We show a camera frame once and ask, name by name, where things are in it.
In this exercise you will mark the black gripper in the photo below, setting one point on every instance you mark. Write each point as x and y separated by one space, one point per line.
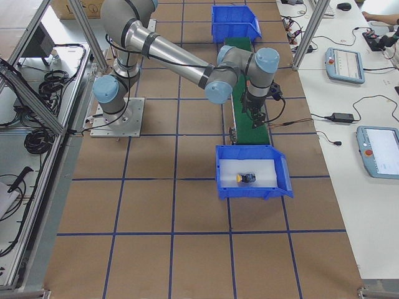
254 104

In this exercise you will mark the yellow push button switch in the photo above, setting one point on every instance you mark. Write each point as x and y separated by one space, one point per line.
246 178

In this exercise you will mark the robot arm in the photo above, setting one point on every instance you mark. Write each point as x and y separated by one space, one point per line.
126 24

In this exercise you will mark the person hand at desk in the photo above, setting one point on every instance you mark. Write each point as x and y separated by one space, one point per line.
367 16

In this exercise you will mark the green conveyor belt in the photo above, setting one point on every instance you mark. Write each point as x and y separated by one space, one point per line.
249 118

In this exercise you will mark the white foam pad in right bin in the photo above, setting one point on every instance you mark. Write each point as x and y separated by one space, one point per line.
264 169

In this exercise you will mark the blue bin on right side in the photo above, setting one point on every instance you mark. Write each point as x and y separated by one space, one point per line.
284 187

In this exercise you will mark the blue bin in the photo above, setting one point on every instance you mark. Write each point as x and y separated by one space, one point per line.
234 21
284 187

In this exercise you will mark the black power brick on desk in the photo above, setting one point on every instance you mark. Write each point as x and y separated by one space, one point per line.
342 117

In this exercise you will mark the blue bin on left side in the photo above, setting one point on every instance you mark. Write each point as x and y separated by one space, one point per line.
234 21

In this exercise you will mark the teach pendant with red button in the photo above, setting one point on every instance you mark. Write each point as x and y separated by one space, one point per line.
344 65

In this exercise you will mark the black computer mouse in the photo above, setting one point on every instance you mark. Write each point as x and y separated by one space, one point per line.
344 6

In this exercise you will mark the aluminium frame post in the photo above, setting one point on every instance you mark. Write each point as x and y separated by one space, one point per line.
311 28

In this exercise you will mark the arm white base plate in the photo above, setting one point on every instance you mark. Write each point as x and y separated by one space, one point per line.
124 124

